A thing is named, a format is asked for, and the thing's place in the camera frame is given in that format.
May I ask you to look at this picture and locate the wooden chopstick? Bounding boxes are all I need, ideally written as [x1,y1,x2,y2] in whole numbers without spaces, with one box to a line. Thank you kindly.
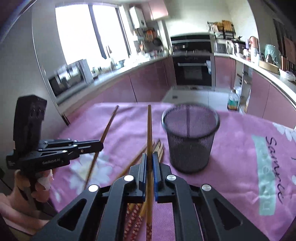
[130,201,147,241]
[123,203,142,240]
[115,145,147,180]
[146,104,153,240]
[153,140,163,157]
[158,143,164,162]
[152,139,161,153]
[83,105,120,190]

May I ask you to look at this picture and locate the kitchen window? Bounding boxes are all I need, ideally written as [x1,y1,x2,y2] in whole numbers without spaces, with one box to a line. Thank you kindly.
[55,3,131,68]

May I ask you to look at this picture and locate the left human hand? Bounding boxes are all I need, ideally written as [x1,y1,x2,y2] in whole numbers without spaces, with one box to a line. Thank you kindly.
[1,170,54,232]

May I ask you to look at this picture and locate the white microwave oven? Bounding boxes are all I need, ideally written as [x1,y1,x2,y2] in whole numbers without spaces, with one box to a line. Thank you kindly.
[48,59,94,105]

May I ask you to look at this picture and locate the pink floral tablecloth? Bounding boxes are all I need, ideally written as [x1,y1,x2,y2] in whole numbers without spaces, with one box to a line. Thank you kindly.
[49,102,296,241]

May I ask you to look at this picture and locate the black mesh utensil holder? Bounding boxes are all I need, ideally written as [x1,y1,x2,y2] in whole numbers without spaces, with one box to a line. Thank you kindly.
[162,103,220,174]

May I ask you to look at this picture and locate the pink left base cabinets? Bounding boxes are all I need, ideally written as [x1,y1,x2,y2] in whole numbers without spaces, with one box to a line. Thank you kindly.
[59,56,176,116]

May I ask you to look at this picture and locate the pink base cabinets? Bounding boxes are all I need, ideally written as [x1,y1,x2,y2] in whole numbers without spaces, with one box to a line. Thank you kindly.
[212,54,295,129]
[59,56,176,116]

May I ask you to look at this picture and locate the green plastic water bottle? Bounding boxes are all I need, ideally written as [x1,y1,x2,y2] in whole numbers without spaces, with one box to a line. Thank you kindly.
[227,88,240,111]

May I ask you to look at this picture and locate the black hanging frying pan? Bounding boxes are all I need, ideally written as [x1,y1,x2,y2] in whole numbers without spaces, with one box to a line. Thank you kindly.
[152,37,162,47]

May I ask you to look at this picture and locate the pink right base cabinets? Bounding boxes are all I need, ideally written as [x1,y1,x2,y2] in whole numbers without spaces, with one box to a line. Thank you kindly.
[212,54,295,129]

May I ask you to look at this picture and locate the black built-in oven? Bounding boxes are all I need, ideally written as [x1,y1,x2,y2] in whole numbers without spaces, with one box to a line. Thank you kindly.
[173,55,215,87]

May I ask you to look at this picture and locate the white water heater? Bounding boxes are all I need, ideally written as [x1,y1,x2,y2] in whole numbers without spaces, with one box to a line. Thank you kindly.
[129,6,147,29]

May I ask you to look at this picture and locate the round wooden steamer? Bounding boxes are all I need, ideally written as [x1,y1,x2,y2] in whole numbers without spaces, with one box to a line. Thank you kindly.
[258,60,279,74]

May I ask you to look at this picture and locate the white plastic bag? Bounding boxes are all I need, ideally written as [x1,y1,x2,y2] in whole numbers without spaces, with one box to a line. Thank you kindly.
[279,69,296,82]

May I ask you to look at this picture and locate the teal round appliance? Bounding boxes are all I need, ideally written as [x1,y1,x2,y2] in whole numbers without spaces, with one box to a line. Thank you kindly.
[264,44,281,68]

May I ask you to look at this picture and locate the pink thermos kettle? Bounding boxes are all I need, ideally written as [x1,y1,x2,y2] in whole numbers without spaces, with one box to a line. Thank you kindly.
[249,36,259,57]

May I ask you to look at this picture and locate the pink wall cabinet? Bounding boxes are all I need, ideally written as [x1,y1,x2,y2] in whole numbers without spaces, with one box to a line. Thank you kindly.
[141,0,169,21]

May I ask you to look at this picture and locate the black wall spice rack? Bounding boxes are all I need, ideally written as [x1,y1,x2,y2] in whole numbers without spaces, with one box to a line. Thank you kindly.
[207,20,235,40]

